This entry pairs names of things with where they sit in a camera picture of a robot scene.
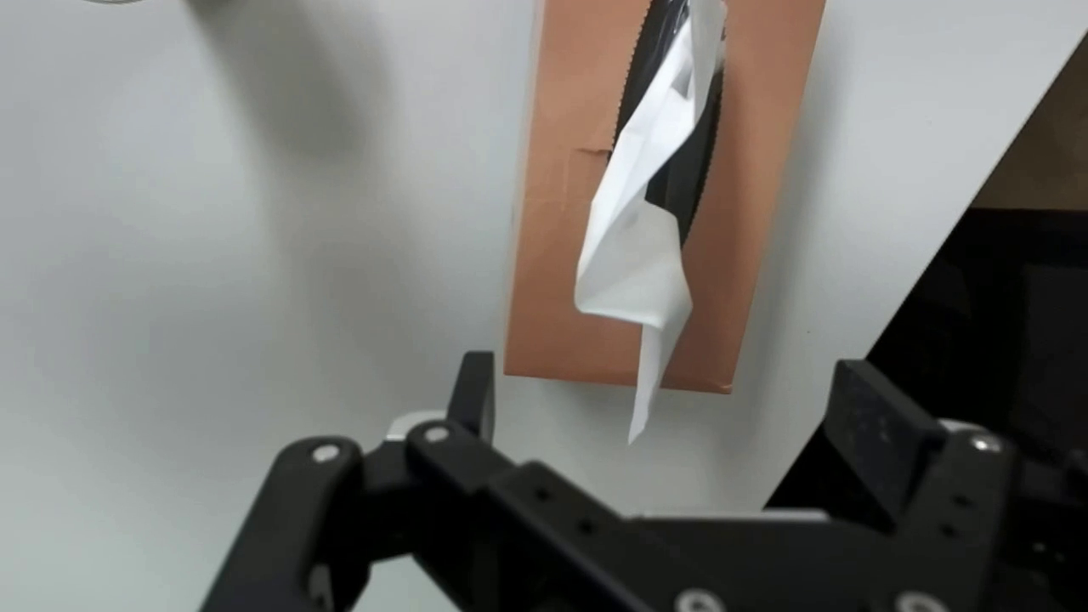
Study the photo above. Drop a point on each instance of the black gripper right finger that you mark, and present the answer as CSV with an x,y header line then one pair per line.
x,y
974,523

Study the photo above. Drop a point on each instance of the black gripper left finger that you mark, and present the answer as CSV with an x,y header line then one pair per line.
x,y
477,533

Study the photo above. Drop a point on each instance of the white tissue paper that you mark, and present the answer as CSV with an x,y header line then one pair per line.
x,y
634,249

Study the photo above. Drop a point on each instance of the orange tissue box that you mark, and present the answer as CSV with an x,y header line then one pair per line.
x,y
566,224

